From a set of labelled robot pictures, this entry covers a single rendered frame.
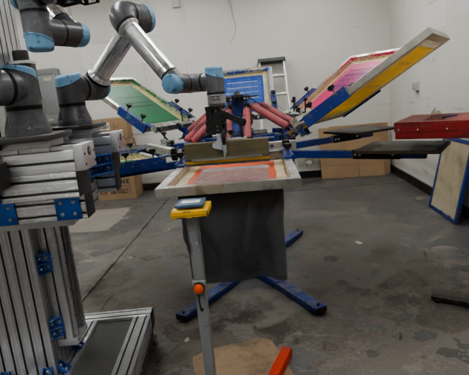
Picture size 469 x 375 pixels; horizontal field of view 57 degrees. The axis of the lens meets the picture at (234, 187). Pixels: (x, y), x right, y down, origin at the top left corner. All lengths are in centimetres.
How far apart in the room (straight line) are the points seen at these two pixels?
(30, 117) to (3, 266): 67
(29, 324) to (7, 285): 18
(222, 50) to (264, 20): 71
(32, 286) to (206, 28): 508
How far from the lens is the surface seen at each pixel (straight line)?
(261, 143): 181
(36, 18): 138
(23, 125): 162
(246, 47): 643
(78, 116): 208
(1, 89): 157
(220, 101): 179
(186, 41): 652
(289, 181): 171
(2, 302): 207
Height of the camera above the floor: 134
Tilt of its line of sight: 12 degrees down
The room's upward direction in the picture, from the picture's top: 5 degrees counter-clockwise
